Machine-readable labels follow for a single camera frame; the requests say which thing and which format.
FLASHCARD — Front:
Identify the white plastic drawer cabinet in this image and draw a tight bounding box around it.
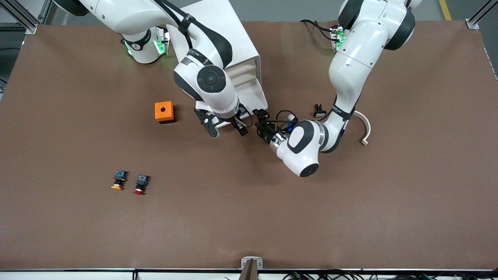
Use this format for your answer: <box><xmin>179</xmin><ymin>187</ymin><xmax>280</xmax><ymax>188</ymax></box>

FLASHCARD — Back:
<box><xmin>167</xmin><ymin>0</ymin><xmax>269</xmax><ymax>131</ymax></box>

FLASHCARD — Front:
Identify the red mushroom push button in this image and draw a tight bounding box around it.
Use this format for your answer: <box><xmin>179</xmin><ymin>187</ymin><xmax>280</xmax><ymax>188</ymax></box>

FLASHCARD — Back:
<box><xmin>133</xmin><ymin>175</ymin><xmax>150</xmax><ymax>195</ymax></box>

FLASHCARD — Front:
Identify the yellow mushroom push button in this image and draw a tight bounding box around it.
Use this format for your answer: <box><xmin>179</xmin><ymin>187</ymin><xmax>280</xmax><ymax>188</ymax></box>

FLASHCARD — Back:
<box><xmin>111</xmin><ymin>170</ymin><xmax>128</xmax><ymax>191</ymax></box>

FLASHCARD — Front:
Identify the brown table mat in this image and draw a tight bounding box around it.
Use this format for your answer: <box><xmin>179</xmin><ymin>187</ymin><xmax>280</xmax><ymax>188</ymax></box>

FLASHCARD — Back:
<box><xmin>0</xmin><ymin>20</ymin><xmax>498</xmax><ymax>271</ymax></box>

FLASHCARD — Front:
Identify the white curved plastic strip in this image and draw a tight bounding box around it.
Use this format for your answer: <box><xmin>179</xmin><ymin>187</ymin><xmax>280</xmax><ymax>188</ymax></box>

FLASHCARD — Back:
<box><xmin>352</xmin><ymin>111</ymin><xmax>372</xmax><ymax>146</ymax></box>

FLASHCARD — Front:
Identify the grey base connector box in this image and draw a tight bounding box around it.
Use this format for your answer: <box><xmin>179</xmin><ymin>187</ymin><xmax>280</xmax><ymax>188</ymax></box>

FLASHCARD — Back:
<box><xmin>331</xmin><ymin>24</ymin><xmax>347</xmax><ymax>53</ymax></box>
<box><xmin>155</xmin><ymin>26</ymin><xmax>170</xmax><ymax>55</ymax></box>

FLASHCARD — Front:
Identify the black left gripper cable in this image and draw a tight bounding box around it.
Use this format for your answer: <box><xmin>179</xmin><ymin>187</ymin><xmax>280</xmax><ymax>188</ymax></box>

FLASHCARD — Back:
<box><xmin>272</xmin><ymin>110</ymin><xmax>298</xmax><ymax>135</ymax></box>

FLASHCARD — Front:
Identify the orange push-button enclosure box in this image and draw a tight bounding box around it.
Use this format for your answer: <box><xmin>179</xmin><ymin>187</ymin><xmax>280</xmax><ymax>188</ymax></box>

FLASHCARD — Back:
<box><xmin>154</xmin><ymin>101</ymin><xmax>175</xmax><ymax>124</ymax></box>

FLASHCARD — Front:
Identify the grey bracket with brown post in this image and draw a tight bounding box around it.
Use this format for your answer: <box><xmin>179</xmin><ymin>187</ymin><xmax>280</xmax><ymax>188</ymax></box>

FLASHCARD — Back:
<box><xmin>239</xmin><ymin>256</ymin><xmax>264</xmax><ymax>280</ymax></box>

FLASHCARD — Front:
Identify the tangled cable bundle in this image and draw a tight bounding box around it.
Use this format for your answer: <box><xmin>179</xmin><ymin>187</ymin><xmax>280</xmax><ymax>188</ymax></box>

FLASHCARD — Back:
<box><xmin>282</xmin><ymin>269</ymin><xmax>498</xmax><ymax>280</ymax></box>

